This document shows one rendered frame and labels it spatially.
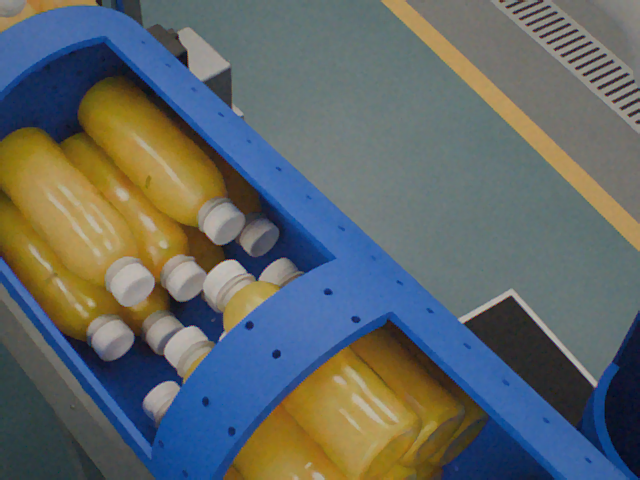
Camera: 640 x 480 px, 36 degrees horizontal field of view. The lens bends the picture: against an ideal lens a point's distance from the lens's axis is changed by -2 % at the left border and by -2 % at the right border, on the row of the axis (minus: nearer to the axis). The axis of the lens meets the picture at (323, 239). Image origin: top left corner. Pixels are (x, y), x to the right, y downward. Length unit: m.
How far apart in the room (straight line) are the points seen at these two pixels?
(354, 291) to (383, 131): 1.83
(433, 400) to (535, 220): 1.68
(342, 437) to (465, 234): 1.68
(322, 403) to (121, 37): 0.43
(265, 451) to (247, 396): 0.07
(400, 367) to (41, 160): 0.40
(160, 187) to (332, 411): 0.31
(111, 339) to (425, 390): 0.31
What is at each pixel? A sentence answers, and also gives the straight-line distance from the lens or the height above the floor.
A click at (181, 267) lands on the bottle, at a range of 0.98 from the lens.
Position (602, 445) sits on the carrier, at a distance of 1.47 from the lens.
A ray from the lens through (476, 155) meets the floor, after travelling 2.58.
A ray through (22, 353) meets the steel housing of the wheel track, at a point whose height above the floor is 0.86.
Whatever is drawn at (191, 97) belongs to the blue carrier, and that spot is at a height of 1.21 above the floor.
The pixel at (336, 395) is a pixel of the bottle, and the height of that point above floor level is 1.20.
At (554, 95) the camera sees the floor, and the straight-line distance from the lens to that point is 2.79.
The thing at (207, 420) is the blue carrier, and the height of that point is 1.19.
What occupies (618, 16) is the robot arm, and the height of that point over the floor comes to 1.65.
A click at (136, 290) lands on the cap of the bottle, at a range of 0.93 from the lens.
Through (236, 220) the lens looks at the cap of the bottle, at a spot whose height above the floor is 1.13.
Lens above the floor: 1.88
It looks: 53 degrees down
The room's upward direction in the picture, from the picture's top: 4 degrees clockwise
